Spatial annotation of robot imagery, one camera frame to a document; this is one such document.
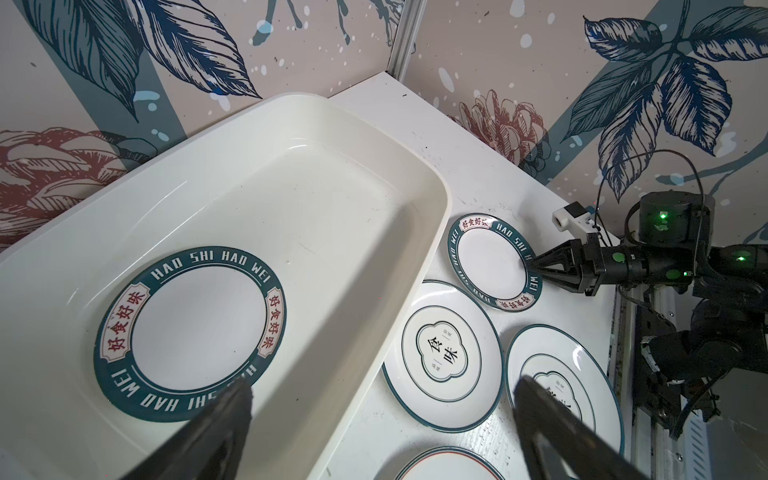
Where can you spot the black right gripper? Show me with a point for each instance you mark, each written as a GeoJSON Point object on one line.
{"type": "Point", "coordinates": [618, 265]}

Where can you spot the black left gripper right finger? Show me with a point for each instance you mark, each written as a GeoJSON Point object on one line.
{"type": "Point", "coordinates": [556, 445]}

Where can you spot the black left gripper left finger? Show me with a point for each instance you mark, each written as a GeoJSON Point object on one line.
{"type": "Point", "coordinates": [209, 446]}

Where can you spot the green band plate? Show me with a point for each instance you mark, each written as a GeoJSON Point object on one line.
{"type": "Point", "coordinates": [491, 259]}
{"type": "Point", "coordinates": [185, 328]}

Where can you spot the white green-rim plate front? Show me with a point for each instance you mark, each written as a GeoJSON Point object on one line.
{"type": "Point", "coordinates": [570, 374]}

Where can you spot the white green-rim plate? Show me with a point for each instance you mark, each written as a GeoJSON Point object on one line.
{"type": "Point", "coordinates": [445, 367]}
{"type": "Point", "coordinates": [570, 374]}

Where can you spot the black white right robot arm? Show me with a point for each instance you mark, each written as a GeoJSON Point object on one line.
{"type": "Point", "coordinates": [676, 370]}

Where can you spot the orange sunburst plate centre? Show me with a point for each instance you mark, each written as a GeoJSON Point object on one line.
{"type": "Point", "coordinates": [447, 463]}

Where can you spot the white green-rim plate rear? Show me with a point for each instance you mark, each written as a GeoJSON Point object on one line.
{"type": "Point", "coordinates": [445, 367]}

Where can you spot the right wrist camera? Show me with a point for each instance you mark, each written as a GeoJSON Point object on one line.
{"type": "Point", "coordinates": [576, 220]}

